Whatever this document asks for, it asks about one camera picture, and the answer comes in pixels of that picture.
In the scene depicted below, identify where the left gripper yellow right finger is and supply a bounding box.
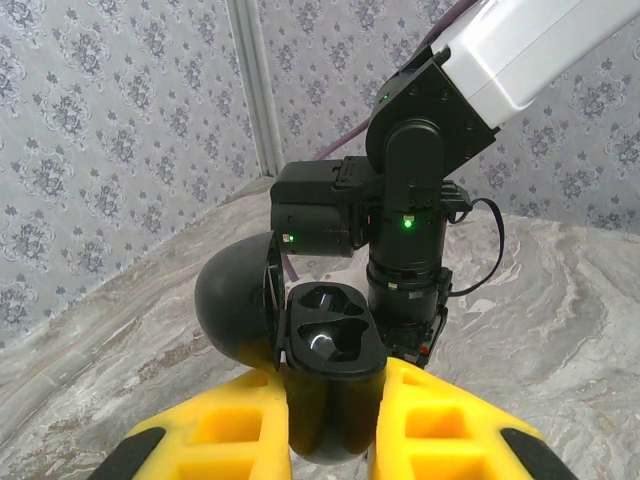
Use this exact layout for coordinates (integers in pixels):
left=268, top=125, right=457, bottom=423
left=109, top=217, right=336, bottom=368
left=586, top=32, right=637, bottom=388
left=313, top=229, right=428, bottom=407
left=367, top=357, right=581, bottom=480

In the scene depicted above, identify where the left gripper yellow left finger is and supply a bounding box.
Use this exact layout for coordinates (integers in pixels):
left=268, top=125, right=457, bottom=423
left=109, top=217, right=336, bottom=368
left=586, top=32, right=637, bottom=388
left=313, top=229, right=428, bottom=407
left=94, top=369, right=294, bottom=480

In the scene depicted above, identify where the black earbuds charging case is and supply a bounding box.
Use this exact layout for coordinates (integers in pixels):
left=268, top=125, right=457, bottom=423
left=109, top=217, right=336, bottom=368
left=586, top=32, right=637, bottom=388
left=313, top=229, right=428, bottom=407
left=193, top=231, right=389, bottom=467

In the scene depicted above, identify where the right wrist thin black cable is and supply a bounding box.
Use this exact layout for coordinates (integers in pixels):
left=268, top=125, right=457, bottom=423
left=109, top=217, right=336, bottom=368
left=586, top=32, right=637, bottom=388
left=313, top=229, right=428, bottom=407
left=447, top=197, right=506, bottom=299

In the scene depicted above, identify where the aluminium corner post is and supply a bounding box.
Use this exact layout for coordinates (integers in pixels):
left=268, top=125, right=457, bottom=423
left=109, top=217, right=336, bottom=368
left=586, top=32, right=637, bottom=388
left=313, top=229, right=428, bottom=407
left=227, top=0, right=287, bottom=177

